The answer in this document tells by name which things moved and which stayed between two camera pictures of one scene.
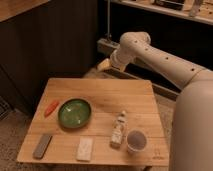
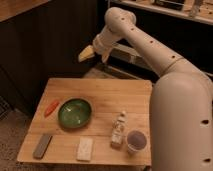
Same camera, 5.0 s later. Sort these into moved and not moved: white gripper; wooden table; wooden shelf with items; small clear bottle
Moved: white gripper
Not moved: small clear bottle; wooden table; wooden shelf with items
